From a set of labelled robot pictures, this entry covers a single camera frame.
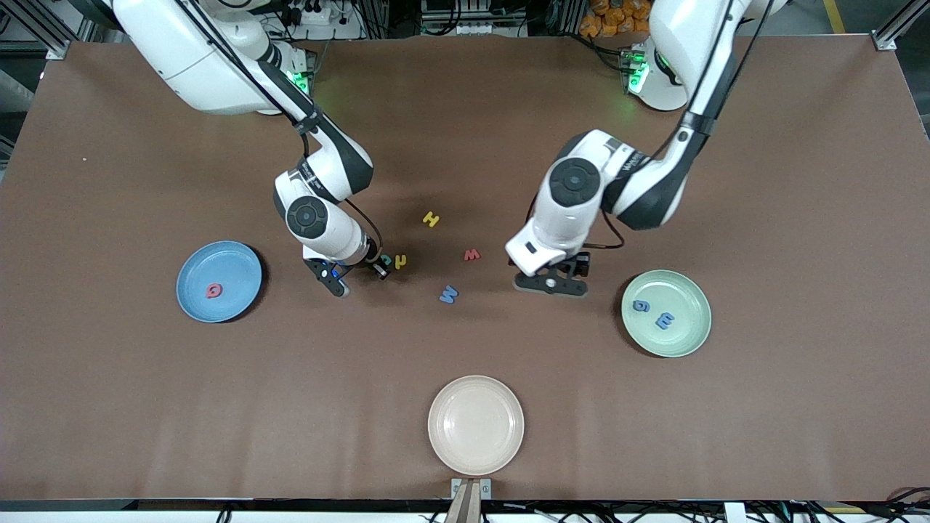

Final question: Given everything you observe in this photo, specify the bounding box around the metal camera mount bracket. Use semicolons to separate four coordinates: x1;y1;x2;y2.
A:
450;477;493;523

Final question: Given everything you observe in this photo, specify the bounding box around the white power strip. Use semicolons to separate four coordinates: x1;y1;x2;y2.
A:
287;0;364;41

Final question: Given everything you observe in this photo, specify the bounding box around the black table edge profile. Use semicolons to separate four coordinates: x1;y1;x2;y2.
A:
0;498;930;514

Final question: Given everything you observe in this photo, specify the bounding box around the aluminium frame post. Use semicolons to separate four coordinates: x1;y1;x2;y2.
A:
870;0;930;52
0;0;71;60

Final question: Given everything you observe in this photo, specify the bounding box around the orange items bag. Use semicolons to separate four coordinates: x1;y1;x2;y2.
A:
579;0;652;38

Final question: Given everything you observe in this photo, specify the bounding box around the equipment rack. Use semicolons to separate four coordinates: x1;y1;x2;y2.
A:
420;0;529;37

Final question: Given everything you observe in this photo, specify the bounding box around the beige plate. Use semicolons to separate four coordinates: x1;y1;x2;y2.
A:
427;375;525;477

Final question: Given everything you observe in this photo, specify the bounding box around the green plate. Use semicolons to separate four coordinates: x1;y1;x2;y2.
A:
620;269;713;358

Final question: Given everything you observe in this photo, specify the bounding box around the blue plate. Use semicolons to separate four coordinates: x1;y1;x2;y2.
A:
176;240;263;323

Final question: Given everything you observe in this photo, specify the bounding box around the brown table cover sheet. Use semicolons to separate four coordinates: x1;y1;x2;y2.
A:
0;35;930;502

